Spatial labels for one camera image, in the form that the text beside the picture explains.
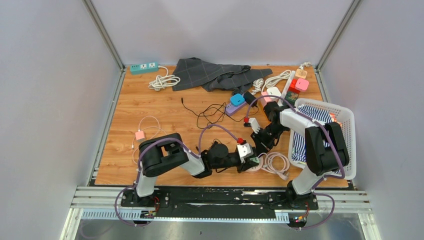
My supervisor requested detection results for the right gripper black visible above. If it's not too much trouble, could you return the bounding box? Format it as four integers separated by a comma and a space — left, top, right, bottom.
251, 124, 288, 160

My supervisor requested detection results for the round pink power socket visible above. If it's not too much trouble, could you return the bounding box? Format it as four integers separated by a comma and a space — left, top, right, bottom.
246, 156, 264, 173

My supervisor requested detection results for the thin pink charger cable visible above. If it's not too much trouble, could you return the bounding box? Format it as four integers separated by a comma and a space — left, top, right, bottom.
131, 115, 171, 167

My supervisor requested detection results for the pink USB charger plug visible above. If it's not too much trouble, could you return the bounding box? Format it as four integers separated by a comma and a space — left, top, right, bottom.
134, 130, 146, 143

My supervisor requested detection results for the white power cord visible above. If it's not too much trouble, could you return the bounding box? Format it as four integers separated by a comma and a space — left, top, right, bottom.
148, 65, 181, 92

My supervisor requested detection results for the teal power strip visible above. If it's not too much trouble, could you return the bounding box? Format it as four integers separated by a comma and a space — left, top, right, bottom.
129, 62, 159, 75

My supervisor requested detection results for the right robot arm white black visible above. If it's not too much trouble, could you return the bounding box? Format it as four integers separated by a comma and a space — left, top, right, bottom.
243, 103, 351, 209

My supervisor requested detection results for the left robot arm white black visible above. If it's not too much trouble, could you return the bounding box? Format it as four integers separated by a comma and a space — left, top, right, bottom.
133, 133, 260, 207

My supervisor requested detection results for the pink cube socket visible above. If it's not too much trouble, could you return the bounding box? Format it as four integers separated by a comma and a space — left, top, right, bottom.
260, 91, 274, 106

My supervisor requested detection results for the blue square plug adapter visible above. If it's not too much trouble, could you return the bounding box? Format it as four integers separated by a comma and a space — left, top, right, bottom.
230, 93, 245, 107

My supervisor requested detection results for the white square plug adapter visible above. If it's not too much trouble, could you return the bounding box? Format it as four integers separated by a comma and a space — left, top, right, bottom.
266, 86, 281, 97

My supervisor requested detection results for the dark green plug adapter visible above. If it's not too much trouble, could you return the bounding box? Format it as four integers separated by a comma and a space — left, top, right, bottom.
284, 91, 299, 106

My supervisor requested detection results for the red plug adapter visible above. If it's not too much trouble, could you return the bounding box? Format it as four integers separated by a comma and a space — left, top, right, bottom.
288, 79, 301, 94

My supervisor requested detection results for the pink square plug adapter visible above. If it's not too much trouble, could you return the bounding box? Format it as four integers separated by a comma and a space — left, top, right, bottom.
294, 78, 310, 92

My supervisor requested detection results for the blue white striped cloth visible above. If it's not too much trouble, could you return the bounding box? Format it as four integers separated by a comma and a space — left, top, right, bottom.
291, 104, 335, 164

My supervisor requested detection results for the long white power strip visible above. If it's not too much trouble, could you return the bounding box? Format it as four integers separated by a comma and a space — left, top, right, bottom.
281, 70, 295, 99

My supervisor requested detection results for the black power adapter brick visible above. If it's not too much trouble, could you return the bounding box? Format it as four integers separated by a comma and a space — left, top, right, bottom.
243, 91, 257, 108

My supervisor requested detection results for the purple USB power strip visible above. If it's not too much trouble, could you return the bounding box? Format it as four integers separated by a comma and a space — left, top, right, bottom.
224, 102, 247, 117

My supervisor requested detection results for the white plastic basket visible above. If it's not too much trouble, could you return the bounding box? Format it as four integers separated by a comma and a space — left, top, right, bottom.
288, 98, 357, 180

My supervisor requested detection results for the beige tag adapter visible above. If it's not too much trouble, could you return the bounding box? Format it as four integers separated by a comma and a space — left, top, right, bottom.
294, 68, 308, 79

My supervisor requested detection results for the dark grey checked cloth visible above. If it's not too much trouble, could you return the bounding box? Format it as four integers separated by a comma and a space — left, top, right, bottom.
172, 57, 273, 94

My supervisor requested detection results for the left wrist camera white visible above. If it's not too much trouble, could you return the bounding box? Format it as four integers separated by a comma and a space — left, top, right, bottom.
236, 143, 254, 164

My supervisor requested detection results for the thin black adapter cable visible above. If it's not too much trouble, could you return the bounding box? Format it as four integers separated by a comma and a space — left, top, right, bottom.
180, 96, 260, 130

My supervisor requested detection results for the white coiled cord back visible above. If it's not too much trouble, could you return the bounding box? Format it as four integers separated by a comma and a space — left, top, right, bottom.
250, 69, 292, 96

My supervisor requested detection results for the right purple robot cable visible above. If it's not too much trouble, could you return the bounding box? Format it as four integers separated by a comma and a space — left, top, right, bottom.
244, 95, 347, 231

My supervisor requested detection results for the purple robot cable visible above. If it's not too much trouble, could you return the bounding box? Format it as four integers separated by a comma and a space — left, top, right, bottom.
244, 95, 347, 231
114, 123, 244, 228

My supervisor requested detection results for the black mounting base rail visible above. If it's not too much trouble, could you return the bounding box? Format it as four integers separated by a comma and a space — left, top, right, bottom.
117, 186, 318, 219

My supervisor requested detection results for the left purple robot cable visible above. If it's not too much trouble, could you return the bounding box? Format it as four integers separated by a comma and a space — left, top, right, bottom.
114, 123, 244, 228

